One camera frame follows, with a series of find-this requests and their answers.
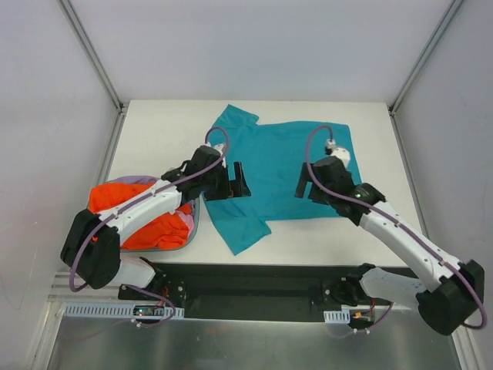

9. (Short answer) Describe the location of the teal t shirt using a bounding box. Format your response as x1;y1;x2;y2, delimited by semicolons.
201;103;363;256

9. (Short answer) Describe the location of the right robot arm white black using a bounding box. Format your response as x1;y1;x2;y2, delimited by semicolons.
295;156;488;335

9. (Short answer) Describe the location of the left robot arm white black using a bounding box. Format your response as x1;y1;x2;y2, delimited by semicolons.
61;145;251;300

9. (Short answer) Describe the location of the pink garment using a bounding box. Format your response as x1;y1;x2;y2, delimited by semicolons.
168;210;195;234

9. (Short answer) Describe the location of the orange t shirt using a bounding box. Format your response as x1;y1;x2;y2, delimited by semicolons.
97;180;187;249

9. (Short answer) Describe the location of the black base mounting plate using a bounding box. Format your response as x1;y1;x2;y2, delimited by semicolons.
117;263;424;323

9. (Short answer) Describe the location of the grey laundry basket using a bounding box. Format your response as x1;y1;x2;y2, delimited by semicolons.
88;182;196;251

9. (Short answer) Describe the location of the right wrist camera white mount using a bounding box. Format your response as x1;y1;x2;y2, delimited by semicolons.
325;139;351;168

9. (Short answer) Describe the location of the right grey cable duct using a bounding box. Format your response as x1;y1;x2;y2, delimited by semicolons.
324;309;350;325

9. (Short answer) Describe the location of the grey cable duct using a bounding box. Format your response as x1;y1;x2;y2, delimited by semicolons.
64;303;185;320
324;309;350;325

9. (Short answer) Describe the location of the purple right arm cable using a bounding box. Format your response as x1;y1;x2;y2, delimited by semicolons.
306;124;485;340

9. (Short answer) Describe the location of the left grey cable duct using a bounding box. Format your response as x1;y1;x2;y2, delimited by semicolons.
64;303;185;320

